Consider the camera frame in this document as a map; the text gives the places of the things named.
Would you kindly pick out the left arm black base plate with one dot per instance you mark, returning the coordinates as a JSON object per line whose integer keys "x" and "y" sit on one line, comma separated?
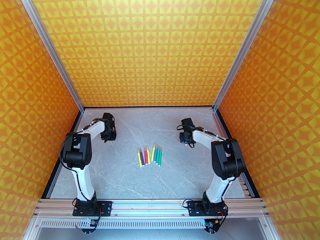
{"x": 106, "y": 207}

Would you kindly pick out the pink highlighter pen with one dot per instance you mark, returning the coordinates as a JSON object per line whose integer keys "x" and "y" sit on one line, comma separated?
{"x": 146, "y": 156}

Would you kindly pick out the small connector board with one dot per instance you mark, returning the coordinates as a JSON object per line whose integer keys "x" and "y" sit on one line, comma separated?
{"x": 209, "y": 225}
{"x": 92, "y": 224}

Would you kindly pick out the left small connector board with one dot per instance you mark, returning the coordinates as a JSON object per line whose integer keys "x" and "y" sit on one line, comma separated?
{"x": 92, "y": 224}

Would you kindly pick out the purple highlighter pen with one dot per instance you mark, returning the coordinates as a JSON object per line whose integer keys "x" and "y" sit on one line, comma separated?
{"x": 142, "y": 156}

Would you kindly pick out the aluminium side rail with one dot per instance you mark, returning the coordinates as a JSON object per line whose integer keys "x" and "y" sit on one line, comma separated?
{"x": 52, "y": 190}
{"x": 247, "y": 190}

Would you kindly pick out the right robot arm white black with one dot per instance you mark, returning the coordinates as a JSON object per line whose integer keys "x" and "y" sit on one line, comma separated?
{"x": 217, "y": 189}

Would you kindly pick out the right aluminium frame post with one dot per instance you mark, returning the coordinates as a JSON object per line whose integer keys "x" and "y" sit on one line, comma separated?
{"x": 245, "y": 49}

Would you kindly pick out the aluminium mounting rail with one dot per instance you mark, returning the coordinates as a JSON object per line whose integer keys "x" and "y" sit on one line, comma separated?
{"x": 150, "y": 206}

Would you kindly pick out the aluminium frame post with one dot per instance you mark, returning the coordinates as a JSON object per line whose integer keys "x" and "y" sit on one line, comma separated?
{"x": 51, "y": 49}
{"x": 245, "y": 49}

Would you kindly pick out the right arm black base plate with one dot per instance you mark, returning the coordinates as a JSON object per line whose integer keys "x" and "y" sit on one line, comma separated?
{"x": 193, "y": 207}

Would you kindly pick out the left aluminium frame post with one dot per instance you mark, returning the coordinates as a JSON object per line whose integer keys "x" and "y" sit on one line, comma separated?
{"x": 51, "y": 49}

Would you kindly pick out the yellow highlighter pen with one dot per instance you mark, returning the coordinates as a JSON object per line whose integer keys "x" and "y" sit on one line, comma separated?
{"x": 148, "y": 155}
{"x": 153, "y": 152}

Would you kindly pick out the row of coloured marker pens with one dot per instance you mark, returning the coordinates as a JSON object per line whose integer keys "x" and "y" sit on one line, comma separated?
{"x": 140, "y": 157}

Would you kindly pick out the right small connector board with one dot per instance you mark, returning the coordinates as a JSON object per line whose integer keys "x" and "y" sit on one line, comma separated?
{"x": 209, "y": 225}

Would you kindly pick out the black table edge strip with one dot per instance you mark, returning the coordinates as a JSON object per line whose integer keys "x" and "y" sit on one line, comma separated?
{"x": 45, "y": 190}
{"x": 228, "y": 131}
{"x": 150, "y": 107}

